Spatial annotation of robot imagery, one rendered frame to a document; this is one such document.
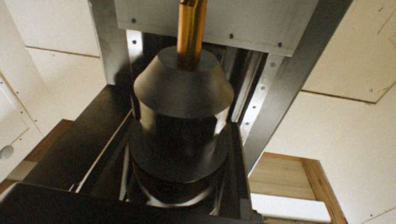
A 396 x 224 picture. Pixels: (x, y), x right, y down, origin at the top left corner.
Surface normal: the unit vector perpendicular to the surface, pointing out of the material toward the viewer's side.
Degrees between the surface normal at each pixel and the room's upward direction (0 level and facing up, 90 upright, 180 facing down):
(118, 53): 90
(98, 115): 180
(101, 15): 90
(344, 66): 90
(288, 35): 90
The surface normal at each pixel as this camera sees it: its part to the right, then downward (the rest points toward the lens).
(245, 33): -0.10, 0.63
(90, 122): 0.12, -0.74
